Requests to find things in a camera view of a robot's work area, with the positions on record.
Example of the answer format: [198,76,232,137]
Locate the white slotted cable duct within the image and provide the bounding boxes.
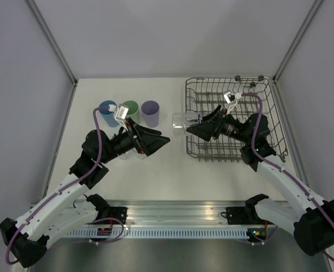
[65,227,249,239]

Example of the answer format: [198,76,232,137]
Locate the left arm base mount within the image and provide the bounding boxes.
[107,206,128,224]

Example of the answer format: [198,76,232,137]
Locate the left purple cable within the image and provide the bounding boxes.
[5,106,113,266]

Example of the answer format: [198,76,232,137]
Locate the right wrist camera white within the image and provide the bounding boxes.
[223,90,242,114]

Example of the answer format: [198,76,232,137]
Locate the purple cable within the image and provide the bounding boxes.
[5,106,113,266]
[240,92,334,266]

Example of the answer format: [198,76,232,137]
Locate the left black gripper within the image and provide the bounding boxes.
[100,117,170,164]

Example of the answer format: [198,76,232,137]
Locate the aluminium mounting rail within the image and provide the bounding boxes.
[70,199,298,227]

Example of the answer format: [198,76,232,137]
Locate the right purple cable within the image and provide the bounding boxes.
[240,92,334,266]

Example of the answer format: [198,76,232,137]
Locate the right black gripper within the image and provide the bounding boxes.
[187,104,252,145]

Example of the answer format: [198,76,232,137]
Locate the grey wire dish rack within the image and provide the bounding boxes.
[185,75,288,162]

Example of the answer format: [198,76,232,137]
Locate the right aluminium frame post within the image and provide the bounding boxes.
[272,0,325,83]

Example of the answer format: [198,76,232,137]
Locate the purple plastic cup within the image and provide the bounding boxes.
[141,100,160,128]

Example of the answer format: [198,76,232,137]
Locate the left aluminium frame post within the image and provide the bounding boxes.
[24,0,78,87]

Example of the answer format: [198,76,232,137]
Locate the blue plastic cup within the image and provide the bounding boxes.
[99,100,118,128]

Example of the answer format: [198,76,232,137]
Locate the clear glass cup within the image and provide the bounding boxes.
[118,152,130,160]
[172,112,203,137]
[136,152,147,160]

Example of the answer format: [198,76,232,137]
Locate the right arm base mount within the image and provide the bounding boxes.
[220,206,273,226]

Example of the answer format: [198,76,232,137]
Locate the green plastic cup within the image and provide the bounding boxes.
[122,100,140,124]

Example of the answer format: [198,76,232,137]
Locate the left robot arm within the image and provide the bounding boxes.
[0,118,170,268]

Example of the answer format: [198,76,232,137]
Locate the aluminium frame post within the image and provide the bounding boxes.
[272,0,325,83]
[24,0,78,87]

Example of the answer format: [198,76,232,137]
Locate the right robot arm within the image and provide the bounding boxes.
[184,106,334,256]

